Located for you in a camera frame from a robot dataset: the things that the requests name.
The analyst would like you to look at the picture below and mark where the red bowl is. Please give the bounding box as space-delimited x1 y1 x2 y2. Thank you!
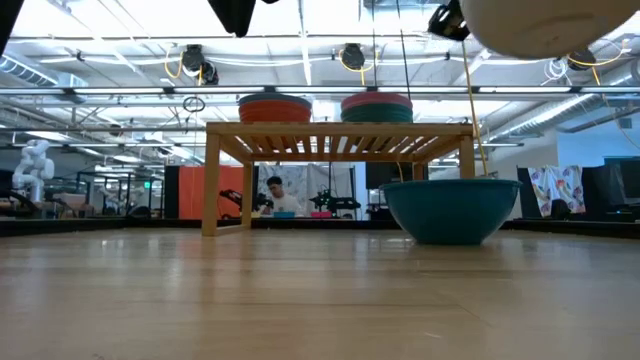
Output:
238 99 313 124

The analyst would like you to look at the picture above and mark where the wooden slatted shelf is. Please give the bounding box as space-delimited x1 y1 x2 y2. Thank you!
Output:
201 121 476 238

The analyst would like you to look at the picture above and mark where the green bowl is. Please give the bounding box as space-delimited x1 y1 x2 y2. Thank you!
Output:
340 103 415 124

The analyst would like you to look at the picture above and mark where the colourful patterned cloth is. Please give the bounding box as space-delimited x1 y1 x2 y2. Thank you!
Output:
528 164 587 218

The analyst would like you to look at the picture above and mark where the yellow hanging cable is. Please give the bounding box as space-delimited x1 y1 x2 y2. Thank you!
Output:
460 40 489 177

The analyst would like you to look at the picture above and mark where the teal bowl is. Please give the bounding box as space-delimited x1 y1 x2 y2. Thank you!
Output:
378 178 523 246

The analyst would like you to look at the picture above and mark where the black hanging cable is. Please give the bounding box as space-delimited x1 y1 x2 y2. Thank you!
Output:
396 0 413 102

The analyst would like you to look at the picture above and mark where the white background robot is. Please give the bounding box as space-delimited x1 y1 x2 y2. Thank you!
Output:
10 138 56 204

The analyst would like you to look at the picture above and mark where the black background screen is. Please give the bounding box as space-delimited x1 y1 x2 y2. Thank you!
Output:
364 161 416 190

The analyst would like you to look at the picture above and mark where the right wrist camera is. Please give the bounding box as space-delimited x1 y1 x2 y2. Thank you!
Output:
427 0 472 42

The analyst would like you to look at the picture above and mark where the pink bowl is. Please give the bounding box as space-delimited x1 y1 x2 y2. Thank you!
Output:
340 91 415 111

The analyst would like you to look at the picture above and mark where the black ceiling cable reel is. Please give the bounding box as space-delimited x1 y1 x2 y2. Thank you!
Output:
567 47 598 72
180 43 207 74
341 42 367 72

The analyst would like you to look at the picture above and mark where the person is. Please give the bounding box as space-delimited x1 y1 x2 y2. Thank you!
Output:
258 175 304 217

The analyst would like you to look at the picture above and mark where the white bowl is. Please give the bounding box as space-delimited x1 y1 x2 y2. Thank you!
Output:
458 0 640 61

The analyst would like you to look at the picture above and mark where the orange partition panel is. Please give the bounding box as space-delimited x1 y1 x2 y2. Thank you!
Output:
178 164 246 220

